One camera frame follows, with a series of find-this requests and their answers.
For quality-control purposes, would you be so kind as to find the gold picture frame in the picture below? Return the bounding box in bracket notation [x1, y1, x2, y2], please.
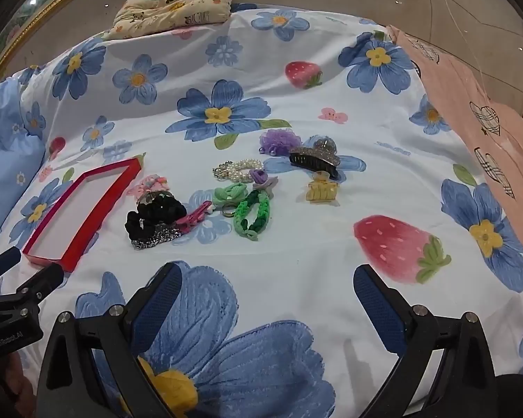
[0, 0, 114, 92]

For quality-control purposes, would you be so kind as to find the plain green hair tie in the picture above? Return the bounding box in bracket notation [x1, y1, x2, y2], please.
[212, 183, 249, 206]

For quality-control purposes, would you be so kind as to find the yellow hair claw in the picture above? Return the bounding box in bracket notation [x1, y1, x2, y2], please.
[305, 172, 341, 206]

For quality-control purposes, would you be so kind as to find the gold mesh band watch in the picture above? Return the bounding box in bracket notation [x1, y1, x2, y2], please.
[131, 225, 181, 251]

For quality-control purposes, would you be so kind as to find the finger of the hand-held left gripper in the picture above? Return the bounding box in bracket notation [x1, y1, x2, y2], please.
[0, 262, 66, 314]
[0, 247, 22, 280]

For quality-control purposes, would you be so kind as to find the panda print cushion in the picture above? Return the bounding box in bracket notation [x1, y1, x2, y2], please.
[102, 0, 236, 40]

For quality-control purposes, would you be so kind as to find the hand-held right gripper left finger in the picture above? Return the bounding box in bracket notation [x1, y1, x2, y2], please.
[35, 262, 184, 418]

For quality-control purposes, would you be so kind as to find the red shallow box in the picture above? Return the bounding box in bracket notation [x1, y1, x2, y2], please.
[22, 155, 144, 273]

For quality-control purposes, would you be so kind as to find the pastel bead bracelet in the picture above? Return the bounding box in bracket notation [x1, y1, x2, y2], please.
[126, 175, 170, 198]

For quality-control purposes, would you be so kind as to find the black glitter hair claw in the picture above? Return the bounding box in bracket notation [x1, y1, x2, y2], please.
[288, 137, 341, 180]

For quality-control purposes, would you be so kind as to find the purple hair tie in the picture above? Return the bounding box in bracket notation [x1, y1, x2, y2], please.
[249, 169, 279, 199]

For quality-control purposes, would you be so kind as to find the floral strawberry bed sheet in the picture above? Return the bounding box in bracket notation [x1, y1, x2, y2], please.
[0, 2, 523, 418]

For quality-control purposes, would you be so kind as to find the black scrunchie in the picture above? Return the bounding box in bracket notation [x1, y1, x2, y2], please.
[125, 192, 188, 241]

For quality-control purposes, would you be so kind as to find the pink hair clip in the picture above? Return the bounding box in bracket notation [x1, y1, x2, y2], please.
[174, 200, 213, 232]

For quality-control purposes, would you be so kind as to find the purple flower hair clip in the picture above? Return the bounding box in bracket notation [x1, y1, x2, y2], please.
[259, 128, 303, 157]

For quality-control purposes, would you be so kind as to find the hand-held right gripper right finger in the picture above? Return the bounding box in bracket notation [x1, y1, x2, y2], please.
[353, 263, 500, 418]

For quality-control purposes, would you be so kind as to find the pink heart print cloth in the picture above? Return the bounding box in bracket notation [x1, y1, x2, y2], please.
[386, 24, 523, 231]

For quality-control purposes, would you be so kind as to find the pearl hair clip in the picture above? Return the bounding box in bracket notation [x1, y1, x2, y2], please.
[212, 159, 264, 184]

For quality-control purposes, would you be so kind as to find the green braided hair tie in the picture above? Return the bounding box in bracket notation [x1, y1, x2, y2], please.
[233, 191, 272, 242]

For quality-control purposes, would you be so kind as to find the light blue pillow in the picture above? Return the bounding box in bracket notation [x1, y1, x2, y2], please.
[0, 76, 48, 262]

